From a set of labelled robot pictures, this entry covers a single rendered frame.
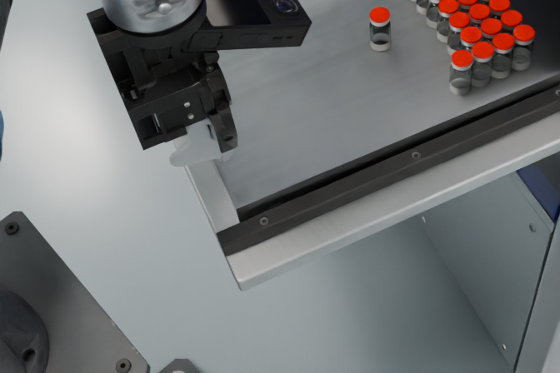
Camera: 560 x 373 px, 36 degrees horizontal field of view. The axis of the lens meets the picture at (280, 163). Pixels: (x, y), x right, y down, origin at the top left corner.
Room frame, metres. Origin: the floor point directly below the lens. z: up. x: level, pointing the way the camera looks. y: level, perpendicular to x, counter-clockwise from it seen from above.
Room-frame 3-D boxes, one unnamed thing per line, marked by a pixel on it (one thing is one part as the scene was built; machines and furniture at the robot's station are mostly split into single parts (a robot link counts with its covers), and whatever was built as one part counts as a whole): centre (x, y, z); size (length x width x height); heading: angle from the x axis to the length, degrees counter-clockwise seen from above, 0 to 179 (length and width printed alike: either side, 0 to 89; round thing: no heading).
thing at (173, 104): (0.48, 0.07, 1.07); 0.09 x 0.08 x 0.12; 103
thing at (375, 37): (0.61, -0.13, 0.90); 0.02 x 0.02 x 0.04
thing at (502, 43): (0.62, -0.22, 0.90); 0.18 x 0.02 x 0.05; 13
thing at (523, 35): (0.62, -0.24, 0.90); 0.18 x 0.02 x 0.05; 13
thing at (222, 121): (0.46, 0.04, 1.01); 0.05 x 0.02 x 0.09; 13
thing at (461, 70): (0.53, -0.19, 0.90); 0.02 x 0.02 x 0.05
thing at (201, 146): (0.46, 0.07, 0.96); 0.06 x 0.03 x 0.09; 103
